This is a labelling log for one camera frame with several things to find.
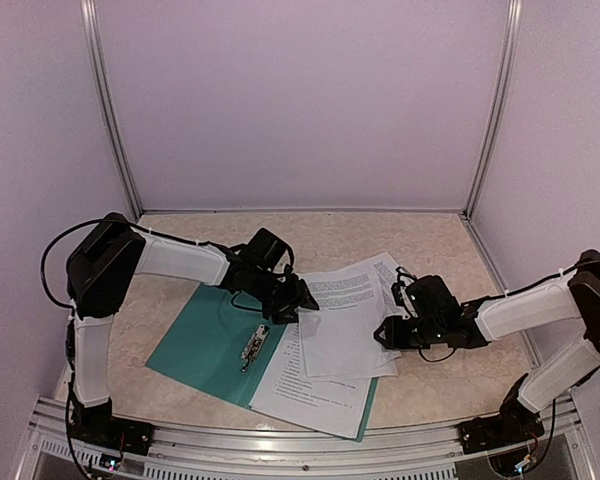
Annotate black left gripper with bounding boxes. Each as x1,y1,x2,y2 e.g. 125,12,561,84
249,269,320,325

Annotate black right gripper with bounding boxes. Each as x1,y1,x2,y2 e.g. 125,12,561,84
373,316,444,350

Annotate printed paper sheet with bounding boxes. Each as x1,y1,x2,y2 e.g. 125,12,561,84
299,266,398,380
355,252,406,317

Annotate paper sheets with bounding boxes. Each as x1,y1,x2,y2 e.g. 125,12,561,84
249,324,377,442

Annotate dark teal folder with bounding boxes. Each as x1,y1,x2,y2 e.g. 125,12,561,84
144,283,381,444

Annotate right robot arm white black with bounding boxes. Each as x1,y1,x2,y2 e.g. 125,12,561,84
373,250,600,444

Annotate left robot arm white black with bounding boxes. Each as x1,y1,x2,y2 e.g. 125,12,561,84
66,212,319,445

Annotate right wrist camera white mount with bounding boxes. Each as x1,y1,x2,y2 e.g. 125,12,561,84
391,266,417,316

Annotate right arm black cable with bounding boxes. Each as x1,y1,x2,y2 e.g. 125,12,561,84
394,257,600,451

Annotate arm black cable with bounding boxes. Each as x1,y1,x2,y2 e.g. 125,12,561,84
40,217,296,314
394,257,600,451

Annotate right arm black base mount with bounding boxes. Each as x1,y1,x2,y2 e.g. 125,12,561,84
458,374,545,454

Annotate front aluminium rail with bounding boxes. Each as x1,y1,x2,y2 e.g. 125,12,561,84
13,397,599,479

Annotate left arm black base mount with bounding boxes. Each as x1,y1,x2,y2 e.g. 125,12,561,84
67,382,155,456

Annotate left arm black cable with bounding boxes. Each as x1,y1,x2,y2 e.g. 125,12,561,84
40,217,296,314

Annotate right aluminium frame post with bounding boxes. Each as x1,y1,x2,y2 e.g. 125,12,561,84
463,0,523,223

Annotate aluminium frame post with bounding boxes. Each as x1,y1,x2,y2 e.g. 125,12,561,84
463,0,523,223
80,0,144,220

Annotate left aluminium frame post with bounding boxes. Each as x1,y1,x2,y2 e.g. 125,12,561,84
80,0,144,220

